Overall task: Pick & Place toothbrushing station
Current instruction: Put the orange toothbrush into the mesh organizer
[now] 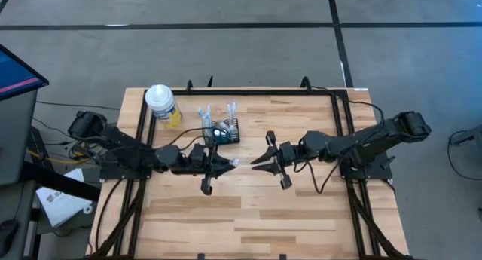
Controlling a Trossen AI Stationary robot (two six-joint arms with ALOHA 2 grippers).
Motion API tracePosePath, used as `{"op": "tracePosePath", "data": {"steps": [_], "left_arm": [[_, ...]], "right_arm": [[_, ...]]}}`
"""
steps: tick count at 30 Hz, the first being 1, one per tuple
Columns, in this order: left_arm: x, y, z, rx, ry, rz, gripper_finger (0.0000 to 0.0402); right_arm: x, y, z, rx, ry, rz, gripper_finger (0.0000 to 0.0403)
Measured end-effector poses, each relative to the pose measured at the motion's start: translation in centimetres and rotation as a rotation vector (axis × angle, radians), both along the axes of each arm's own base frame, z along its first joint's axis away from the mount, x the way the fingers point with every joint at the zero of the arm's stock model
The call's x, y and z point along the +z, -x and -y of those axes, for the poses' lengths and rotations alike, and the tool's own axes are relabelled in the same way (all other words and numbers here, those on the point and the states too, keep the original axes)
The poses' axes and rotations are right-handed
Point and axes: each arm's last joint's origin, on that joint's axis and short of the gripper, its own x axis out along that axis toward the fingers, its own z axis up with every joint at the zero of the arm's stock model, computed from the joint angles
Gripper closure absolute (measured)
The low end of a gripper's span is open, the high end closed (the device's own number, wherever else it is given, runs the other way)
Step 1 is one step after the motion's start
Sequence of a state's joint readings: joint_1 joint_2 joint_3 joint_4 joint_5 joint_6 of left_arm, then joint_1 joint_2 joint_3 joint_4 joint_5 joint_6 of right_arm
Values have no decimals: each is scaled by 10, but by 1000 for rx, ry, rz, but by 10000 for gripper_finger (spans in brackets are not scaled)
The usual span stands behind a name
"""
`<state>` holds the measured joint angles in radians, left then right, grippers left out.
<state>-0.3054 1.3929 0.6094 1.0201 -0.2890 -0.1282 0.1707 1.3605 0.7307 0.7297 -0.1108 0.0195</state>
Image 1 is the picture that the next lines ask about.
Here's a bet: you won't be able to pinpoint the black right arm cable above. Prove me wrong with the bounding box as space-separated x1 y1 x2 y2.
293 84 386 195

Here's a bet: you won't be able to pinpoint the yellow white wipes canister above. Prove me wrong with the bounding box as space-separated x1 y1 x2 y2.
145 84 184 129

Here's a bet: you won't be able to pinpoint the black computer mouse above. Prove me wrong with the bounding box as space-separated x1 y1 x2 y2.
0 219 20 257

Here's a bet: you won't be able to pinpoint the green white toothbrush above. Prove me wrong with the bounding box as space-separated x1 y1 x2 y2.
205 104 213 139

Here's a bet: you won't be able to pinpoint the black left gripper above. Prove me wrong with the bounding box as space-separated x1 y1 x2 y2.
188 142 239 179

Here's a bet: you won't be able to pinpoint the black floor cable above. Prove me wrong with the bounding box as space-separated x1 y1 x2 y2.
447 130 482 181

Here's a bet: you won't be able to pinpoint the yellow cable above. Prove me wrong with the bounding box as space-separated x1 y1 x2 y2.
26 139 102 165

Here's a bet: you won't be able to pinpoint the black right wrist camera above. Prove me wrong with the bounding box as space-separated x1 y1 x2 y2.
280 173 294 191

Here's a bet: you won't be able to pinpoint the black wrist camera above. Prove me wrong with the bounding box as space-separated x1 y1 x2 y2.
280 173 294 191
200 176 214 196

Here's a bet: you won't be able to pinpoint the black desk beam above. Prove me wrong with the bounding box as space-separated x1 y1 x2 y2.
20 161 102 203

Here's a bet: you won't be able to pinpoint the blue screen monitor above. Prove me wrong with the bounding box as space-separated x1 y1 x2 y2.
0 44 50 102

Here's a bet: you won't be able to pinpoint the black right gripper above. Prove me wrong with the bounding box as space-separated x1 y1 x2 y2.
250 130 301 176

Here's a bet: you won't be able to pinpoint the black wire caddy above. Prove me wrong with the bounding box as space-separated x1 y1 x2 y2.
203 118 241 146

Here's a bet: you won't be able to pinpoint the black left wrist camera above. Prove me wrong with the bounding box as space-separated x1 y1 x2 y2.
200 176 214 196

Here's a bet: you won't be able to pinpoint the white paper sheets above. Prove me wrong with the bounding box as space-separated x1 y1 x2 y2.
35 168 95 228

